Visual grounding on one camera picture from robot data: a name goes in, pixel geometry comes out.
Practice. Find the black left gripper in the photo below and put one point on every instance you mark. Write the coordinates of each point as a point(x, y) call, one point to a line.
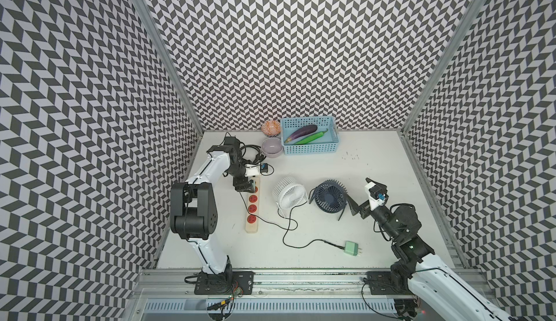
point(242, 183)

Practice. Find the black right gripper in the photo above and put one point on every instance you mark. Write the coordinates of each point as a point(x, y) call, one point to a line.
point(365, 208)

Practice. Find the dark blue desk fan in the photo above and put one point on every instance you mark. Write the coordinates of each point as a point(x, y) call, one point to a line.
point(330, 196)

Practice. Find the green plug white fan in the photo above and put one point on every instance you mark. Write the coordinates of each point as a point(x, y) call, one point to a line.
point(352, 248)

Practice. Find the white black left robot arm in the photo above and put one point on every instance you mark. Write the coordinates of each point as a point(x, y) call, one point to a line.
point(193, 207)

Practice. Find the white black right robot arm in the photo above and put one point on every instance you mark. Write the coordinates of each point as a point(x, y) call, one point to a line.
point(419, 269)

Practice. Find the beige power strip red sockets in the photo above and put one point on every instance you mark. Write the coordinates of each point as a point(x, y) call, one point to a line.
point(253, 206)

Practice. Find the white desk fan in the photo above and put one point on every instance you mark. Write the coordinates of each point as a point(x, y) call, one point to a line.
point(289, 193)

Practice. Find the lilac plastic bowl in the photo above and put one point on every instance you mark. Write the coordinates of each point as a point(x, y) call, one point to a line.
point(272, 147)

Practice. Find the orange blue patterned bowl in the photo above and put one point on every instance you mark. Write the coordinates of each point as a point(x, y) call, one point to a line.
point(271, 128)

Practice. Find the light blue perforated basket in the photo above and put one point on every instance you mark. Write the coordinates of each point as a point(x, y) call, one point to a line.
point(326, 144)

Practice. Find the purple toy eggplant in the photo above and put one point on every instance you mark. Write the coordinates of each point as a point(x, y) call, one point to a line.
point(303, 131)

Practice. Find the green toy cucumber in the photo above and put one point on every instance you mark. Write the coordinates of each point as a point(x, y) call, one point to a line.
point(311, 138)

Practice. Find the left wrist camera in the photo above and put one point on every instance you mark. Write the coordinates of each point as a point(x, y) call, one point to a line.
point(260, 169)

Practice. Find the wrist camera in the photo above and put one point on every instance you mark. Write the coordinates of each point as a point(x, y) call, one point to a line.
point(377, 193)
point(260, 169)

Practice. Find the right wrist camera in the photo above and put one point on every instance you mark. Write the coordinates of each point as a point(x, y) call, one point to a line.
point(377, 193)

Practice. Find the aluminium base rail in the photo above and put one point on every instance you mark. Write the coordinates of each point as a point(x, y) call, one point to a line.
point(276, 294)

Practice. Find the aluminium corner post left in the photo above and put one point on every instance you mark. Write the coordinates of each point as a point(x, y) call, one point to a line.
point(163, 53)

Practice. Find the aluminium corner post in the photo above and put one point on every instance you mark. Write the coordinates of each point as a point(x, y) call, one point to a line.
point(466, 22)
point(163, 53)

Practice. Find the aluminium corner post right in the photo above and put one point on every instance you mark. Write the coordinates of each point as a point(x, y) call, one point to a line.
point(466, 22)

